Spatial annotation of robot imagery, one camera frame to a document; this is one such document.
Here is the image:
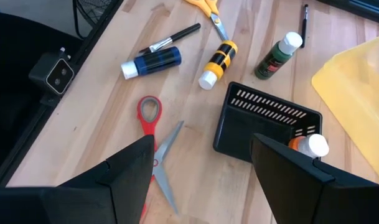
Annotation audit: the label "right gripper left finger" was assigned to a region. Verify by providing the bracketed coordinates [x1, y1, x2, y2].
[0, 134, 156, 224]

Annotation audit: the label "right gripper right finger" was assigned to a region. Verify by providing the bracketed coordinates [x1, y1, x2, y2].
[250, 133, 379, 224]

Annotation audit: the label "orange paint bottle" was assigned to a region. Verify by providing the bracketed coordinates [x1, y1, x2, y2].
[288, 133, 330, 159]

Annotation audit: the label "red-handled scissors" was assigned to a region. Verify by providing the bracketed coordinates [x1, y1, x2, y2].
[136, 95, 185, 218]

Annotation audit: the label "blue paint bottle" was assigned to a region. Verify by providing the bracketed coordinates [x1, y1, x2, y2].
[120, 46, 182, 80]

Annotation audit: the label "green paint bottle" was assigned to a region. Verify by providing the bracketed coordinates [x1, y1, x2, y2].
[254, 31, 304, 80]

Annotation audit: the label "yellow paint bottle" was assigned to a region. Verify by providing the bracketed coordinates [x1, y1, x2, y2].
[198, 40, 239, 91]

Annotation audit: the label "black pen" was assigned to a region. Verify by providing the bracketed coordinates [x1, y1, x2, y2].
[301, 3, 310, 49]

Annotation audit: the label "yellow-handled scissors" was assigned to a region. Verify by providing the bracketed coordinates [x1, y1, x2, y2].
[184, 0, 230, 42]

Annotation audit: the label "black slotted plastic basket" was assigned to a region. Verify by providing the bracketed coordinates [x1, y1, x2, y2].
[212, 81, 324, 164]

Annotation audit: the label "small black depth camera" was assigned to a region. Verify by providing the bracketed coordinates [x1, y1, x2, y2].
[28, 46, 76, 108]

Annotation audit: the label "black wire mesh bin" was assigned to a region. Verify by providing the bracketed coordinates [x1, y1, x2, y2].
[72, 0, 116, 40]

